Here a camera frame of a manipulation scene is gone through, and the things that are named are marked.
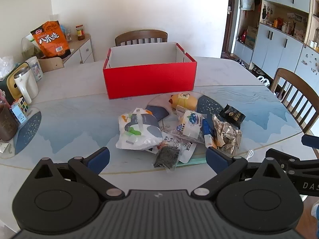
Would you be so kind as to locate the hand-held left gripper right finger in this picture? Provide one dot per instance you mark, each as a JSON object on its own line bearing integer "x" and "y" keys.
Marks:
{"x": 215, "y": 159}

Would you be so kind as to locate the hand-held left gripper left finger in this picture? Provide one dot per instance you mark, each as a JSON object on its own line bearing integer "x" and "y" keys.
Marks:
{"x": 99, "y": 158}

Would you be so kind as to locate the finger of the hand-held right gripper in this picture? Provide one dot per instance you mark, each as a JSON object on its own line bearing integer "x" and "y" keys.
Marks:
{"x": 311, "y": 142}
{"x": 294, "y": 161}

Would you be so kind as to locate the silver foil snack bag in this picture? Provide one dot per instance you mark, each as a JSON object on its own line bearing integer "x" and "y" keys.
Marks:
{"x": 225, "y": 137}

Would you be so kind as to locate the blue cracker packet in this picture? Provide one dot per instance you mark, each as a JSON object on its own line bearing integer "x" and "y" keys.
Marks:
{"x": 206, "y": 129}

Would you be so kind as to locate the white plastic bag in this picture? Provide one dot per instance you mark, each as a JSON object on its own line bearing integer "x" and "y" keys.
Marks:
{"x": 137, "y": 139}

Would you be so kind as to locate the blueberry bread packet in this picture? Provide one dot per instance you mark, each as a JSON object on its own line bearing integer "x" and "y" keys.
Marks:
{"x": 190, "y": 124}

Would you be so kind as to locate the black snack packet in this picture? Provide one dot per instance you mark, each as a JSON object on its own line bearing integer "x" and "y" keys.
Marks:
{"x": 233, "y": 115}

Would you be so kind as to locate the dark blue packet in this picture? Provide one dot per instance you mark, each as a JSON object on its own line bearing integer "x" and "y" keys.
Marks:
{"x": 159, "y": 112}

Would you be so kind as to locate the red cardboard box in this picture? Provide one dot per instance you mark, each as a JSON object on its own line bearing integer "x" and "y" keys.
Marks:
{"x": 149, "y": 79}

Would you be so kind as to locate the white marble desktop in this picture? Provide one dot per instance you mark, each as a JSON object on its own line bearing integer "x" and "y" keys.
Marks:
{"x": 62, "y": 87}

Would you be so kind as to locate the light green face mask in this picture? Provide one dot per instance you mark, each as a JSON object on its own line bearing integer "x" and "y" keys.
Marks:
{"x": 194, "y": 161}

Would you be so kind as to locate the white cartoon packet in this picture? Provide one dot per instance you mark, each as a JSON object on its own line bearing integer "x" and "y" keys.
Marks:
{"x": 185, "y": 149}

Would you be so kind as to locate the blue mountain print table mat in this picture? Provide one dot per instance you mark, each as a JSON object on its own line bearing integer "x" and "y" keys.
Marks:
{"x": 74, "y": 132}

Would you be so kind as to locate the seaweed packet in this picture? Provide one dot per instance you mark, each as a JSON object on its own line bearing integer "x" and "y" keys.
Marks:
{"x": 165, "y": 156}

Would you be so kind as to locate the yellow bread packet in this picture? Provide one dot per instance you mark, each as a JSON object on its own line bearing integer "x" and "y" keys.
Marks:
{"x": 184, "y": 102}

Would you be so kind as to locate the wooden chair with slats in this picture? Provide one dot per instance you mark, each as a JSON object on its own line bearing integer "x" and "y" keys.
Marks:
{"x": 286, "y": 73}

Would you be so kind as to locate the white slippers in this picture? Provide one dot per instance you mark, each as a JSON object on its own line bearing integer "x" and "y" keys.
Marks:
{"x": 263, "y": 79}

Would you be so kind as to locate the small light blue box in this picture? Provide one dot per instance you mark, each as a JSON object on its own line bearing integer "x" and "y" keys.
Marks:
{"x": 18, "y": 114}

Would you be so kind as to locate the puzzle cube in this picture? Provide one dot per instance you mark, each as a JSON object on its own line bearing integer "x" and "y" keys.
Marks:
{"x": 23, "y": 104}

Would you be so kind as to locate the brown cup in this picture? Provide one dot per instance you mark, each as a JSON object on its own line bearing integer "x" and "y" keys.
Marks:
{"x": 7, "y": 124}

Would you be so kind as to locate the dark sneakers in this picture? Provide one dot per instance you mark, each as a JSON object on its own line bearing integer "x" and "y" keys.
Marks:
{"x": 240, "y": 62}

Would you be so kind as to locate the white electric kettle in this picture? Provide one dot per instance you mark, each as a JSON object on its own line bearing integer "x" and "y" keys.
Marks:
{"x": 25, "y": 87}

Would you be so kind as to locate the white drawer cabinet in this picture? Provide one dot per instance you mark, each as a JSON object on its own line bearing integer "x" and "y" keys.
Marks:
{"x": 86, "y": 51}

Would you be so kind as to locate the white printed mug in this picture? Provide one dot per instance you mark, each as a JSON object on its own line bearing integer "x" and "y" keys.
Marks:
{"x": 35, "y": 67}

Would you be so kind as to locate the yellow and dark green box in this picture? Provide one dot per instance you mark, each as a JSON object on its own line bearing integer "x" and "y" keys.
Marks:
{"x": 11, "y": 82}

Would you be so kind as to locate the cardboard box on shelf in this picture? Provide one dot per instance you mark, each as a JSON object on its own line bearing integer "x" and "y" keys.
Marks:
{"x": 251, "y": 37}

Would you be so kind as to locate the orange bottle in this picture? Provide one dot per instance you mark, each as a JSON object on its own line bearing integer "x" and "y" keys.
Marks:
{"x": 275, "y": 23}

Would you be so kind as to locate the orange snack bag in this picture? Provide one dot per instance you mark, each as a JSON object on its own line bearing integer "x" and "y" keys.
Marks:
{"x": 51, "y": 42}

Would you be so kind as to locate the sauce jar with red lid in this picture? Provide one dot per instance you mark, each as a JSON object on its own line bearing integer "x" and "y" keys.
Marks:
{"x": 80, "y": 33}

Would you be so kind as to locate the red bag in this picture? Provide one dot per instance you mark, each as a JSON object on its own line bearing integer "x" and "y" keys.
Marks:
{"x": 243, "y": 36}

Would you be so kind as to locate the dark wooden chair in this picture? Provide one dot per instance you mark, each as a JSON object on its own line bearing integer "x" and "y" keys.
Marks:
{"x": 140, "y": 33}

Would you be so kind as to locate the clear plastic bag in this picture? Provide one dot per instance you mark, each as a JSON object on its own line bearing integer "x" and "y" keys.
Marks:
{"x": 5, "y": 66}

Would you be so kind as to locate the hanging tote bag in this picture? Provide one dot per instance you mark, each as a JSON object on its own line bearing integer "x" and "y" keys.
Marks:
{"x": 247, "y": 3}

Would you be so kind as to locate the grey blue wall cabinet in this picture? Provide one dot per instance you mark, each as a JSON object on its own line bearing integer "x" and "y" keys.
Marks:
{"x": 271, "y": 44}

